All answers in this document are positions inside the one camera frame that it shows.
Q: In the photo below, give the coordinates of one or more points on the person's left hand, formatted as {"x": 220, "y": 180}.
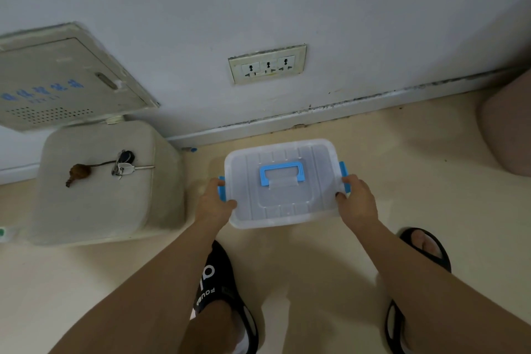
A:
{"x": 213, "y": 208}

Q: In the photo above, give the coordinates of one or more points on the person's right hand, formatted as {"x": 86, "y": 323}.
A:
{"x": 360, "y": 206}

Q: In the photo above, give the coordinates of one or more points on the person's left thumb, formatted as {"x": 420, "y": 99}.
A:
{"x": 229, "y": 204}

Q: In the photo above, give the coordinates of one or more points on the person's right thumb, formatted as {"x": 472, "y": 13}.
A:
{"x": 341, "y": 198}

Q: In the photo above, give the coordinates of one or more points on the person's right forearm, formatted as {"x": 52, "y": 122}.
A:
{"x": 431, "y": 295}

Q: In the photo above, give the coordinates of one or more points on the person's left forearm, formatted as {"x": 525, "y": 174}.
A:
{"x": 157, "y": 295}

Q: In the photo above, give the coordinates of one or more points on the black left slipper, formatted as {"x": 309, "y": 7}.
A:
{"x": 220, "y": 270}

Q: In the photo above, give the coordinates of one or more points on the black slipper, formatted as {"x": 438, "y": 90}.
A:
{"x": 442, "y": 254}
{"x": 220, "y": 270}

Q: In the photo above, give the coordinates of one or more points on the white baseboard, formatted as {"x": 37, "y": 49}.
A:
{"x": 332, "y": 109}

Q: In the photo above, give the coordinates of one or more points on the person's right foot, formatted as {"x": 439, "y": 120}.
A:
{"x": 427, "y": 244}

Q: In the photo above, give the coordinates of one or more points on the person's foot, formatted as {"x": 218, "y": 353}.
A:
{"x": 215, "y": 329}
{"x": 427, "y": 244}

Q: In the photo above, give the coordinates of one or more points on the silver keys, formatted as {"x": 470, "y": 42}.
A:
{"x": 124, "y": 169}

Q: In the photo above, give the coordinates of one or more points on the black key fob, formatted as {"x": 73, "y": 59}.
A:
{"x": 126, "y": 156}

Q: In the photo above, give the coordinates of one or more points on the black right slipper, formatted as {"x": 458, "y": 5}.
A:
{"x": 442, "y": 254}

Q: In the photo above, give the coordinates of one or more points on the beige cushioned stool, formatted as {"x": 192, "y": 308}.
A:
{"x": 103, "y": 200}

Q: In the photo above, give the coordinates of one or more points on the person's left foot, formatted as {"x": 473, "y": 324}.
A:
{"x": 215, "y": 329}

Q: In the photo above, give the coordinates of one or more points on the white wall power outlet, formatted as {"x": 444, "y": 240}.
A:
{"x": 267, "y": 64}

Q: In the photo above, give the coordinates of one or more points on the white wall utility panel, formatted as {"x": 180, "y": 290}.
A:
{"x": 58, "y": 80}

